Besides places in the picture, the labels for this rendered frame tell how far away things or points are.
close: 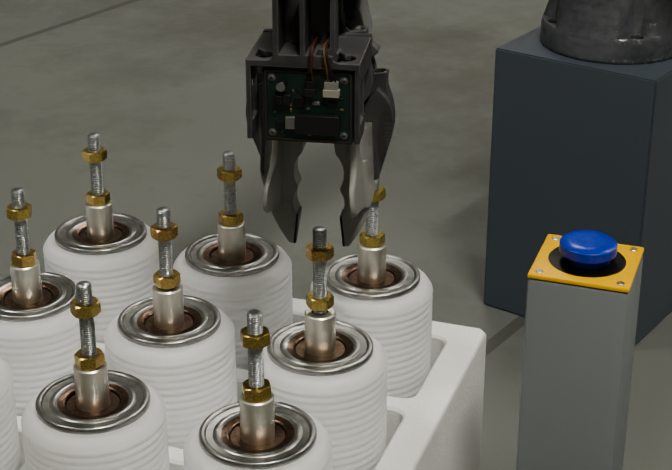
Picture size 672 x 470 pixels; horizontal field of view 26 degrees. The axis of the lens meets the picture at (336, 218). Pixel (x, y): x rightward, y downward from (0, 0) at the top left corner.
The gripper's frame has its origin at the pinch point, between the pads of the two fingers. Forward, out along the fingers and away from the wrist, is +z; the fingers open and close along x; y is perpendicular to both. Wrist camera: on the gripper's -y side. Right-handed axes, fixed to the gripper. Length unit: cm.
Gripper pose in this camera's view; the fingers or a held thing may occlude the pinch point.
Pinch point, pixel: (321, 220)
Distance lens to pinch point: 99.9
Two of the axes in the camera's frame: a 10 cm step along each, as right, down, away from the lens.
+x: 9.9, 0.6, -1.3
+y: -1.5, 4.1, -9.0
